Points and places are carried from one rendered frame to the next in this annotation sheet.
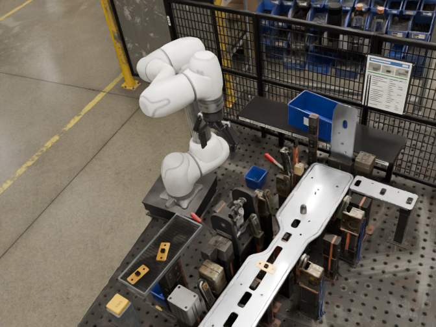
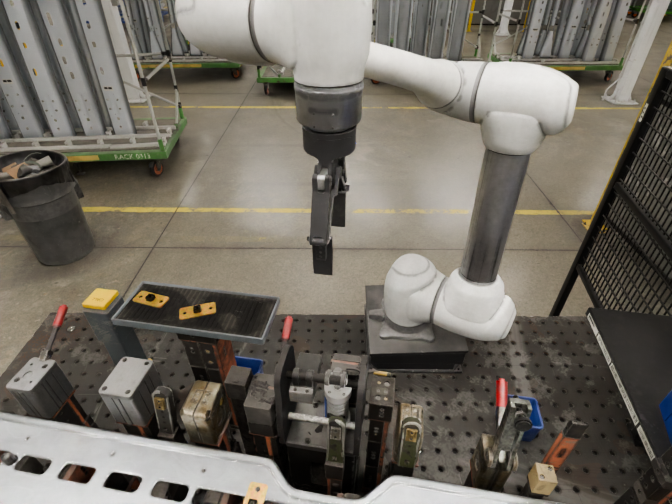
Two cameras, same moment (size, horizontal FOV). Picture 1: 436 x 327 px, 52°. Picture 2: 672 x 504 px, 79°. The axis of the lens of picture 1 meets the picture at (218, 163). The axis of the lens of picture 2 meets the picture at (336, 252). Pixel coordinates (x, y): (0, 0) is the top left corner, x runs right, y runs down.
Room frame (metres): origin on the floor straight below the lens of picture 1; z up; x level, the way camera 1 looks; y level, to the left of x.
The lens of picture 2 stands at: (1.03, -0.49, 1.86)
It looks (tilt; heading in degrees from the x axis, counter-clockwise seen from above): 37 degrees down; 59
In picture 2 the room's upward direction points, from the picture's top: straight up
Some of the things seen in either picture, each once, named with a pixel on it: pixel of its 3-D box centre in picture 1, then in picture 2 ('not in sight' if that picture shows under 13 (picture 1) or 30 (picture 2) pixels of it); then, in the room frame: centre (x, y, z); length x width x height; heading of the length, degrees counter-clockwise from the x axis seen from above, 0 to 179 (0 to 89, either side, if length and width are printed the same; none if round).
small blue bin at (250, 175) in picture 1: (255, 178); (516, 418); (1.82, -0.20, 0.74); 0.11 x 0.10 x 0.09; 139
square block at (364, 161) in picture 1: (361, 183); not in sight; (1.53, -0.71, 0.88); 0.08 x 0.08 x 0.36; 49
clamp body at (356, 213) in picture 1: (350, 235); not in sight; (1.23, -0.55, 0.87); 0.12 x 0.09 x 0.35; 49
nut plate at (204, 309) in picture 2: (163, 250); (197, 309); (1.10, 0.27, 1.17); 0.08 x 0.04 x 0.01; 164
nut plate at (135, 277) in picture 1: (137, 273); (150, 297); (1.01, 0.37, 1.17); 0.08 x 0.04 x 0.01; 131
